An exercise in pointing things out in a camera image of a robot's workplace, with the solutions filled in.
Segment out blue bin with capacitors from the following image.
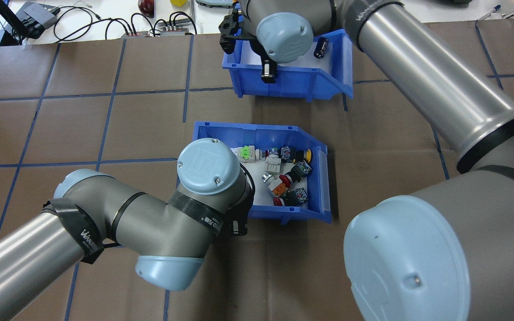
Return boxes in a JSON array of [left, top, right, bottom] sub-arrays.
[[222, 29, 354, 101]]

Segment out blue bin with push buttons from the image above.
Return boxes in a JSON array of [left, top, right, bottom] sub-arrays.
[[193, 121, 332, 223]]

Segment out pile of small push-button switches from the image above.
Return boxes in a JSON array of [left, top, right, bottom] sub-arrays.
[[230, 145, 321, 208]]

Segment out push button with orange block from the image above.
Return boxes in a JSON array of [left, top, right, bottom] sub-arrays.
[[261, 174, 290, 197]]

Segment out red push button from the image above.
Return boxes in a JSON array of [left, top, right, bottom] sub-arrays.
[[273, 187, 309, 207], [279, 161, 312, 185]]

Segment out push button with white block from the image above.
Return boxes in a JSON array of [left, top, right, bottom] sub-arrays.
[[264, 148, 282, 175]]

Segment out push button with green block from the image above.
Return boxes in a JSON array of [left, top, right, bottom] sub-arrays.
[[236, 146, 258, 164]]

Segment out yellow push button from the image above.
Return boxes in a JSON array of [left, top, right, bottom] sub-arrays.
[[282, 146, 313, 164]]

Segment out grey black device box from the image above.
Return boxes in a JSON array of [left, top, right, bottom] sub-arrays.
[[16, 2, 59, 30]]

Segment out white foam liner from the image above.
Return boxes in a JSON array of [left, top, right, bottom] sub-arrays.
[[239, 38, 334, 74]]

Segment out black cylindrical capacitor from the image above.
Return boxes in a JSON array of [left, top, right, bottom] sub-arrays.
[[314, 37, 329, 60]]

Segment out white marker with blue cap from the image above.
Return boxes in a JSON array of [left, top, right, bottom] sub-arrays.
[[477, 4, 503, 21]]

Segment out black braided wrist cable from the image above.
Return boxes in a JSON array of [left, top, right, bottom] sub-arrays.
[[238, 167, 256, 213]]

